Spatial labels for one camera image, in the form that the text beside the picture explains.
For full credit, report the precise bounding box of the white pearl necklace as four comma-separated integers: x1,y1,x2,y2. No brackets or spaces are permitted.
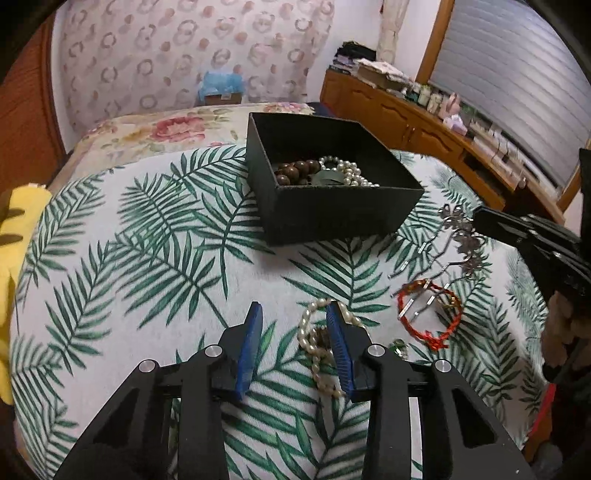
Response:
317,155,381,188

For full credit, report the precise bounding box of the red braided cord bracelet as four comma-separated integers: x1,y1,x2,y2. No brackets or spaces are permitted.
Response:
396,277,464,351

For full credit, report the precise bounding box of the black square jewelry box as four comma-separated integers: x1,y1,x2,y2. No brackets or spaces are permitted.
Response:
245,113,425,246

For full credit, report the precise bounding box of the long wooden cabinet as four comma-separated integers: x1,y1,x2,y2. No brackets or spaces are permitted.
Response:
320,69,565,225

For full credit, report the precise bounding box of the blue plastic bag on box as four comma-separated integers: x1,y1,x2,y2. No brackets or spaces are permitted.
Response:
197,71,243,106

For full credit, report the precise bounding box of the patterned pink circle curtain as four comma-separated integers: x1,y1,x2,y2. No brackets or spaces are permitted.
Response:
60,1,335,134

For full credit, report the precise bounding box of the silver flower hair clip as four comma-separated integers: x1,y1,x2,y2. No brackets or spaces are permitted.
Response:
388,204,487,284

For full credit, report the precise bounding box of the person's right hand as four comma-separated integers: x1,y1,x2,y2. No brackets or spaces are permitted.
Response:
541,291,590,387

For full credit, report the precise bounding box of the stack of folded clothes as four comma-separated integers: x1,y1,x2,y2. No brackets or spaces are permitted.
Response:
329,41,377,75

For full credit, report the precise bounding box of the yellow plush toy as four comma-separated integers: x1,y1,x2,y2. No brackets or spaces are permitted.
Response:
1,184,51,405

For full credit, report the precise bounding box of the floral bed quilt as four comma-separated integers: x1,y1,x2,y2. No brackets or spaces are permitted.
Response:
48,102,315,194

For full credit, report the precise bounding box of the pink tissue box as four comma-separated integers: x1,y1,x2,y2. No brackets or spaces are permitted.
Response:
443,114,468,136

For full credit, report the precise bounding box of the grey window blind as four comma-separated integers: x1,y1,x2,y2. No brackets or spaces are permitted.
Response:
430,1,590,187

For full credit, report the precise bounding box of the wooden louvered wardrobe door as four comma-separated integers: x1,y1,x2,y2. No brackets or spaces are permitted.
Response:
0,15,67,191

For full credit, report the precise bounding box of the white pearl bracelet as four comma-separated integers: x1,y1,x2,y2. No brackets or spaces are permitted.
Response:
296,297,371,400

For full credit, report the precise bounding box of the brown wooden bead bracelet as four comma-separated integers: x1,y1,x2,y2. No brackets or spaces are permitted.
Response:
270,158,323,186

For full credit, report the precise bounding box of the palm leaf print cloth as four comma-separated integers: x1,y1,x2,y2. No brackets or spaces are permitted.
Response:
10,146,547,479

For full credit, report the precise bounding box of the cream tied drape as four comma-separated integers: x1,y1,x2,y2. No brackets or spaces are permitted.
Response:
377,0,410,65

